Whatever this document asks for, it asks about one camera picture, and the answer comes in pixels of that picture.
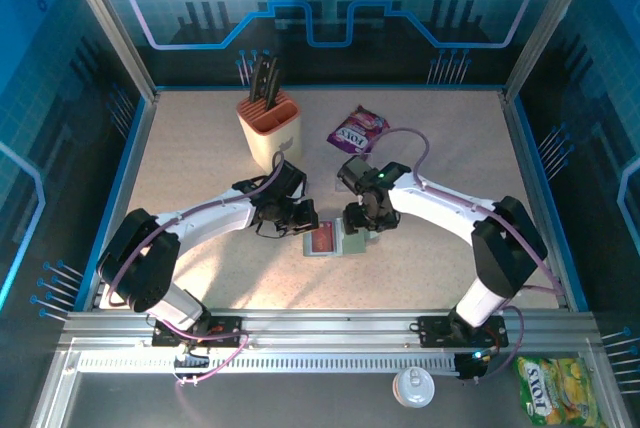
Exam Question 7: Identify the aluminium side rail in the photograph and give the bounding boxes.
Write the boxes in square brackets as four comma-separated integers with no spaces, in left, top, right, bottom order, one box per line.
[82,90,162,312]
[499,89,576,312]

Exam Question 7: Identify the white can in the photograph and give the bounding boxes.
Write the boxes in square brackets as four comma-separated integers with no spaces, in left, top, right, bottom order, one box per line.
[391,366,436,409]

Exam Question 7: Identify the black handled knife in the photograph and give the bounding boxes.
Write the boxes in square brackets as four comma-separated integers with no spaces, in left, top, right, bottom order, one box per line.
[264,56,282,113]
[248,54,271,103]

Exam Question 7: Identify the aluminium frame rail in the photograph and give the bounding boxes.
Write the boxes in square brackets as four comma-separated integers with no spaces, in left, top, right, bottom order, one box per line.
[57,308,604,349]

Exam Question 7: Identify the purple candy bag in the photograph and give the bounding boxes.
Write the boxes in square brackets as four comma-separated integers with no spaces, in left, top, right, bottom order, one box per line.
[326,104,392,156]

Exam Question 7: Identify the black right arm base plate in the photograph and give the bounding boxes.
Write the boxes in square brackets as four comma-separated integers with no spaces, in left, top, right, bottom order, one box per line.
[416,315,510,349]

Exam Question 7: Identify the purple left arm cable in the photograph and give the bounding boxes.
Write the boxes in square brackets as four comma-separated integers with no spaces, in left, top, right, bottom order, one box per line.
[106,150,287,389]

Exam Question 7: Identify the aluminium frame post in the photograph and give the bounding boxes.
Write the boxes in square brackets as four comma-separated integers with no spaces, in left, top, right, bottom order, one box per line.
[501,0,602,104]
[55,0,161,104]

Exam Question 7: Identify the white slotted cable duct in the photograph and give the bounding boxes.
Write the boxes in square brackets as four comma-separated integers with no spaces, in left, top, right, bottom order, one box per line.
[77,351,461,375]

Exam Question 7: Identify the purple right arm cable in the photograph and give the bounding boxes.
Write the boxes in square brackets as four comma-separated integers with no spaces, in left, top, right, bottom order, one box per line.
[367,126,565,383]

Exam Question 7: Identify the red credit card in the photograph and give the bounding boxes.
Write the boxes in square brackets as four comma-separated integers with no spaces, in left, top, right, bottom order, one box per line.
[310,221,344,255]

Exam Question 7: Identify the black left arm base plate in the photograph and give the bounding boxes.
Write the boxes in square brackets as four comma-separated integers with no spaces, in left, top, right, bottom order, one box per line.
[151,315,245,349]

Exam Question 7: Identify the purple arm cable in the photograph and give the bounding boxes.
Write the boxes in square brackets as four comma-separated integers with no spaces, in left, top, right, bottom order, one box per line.
[367,126,565,383]
[106,150,287,389]

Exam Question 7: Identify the yellow green candy bag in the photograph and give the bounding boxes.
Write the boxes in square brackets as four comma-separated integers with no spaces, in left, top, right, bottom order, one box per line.
[514,356,609,428]

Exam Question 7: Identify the beige orange knife block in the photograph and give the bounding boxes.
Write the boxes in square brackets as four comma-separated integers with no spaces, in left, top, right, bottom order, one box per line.
[235,89,304,173]

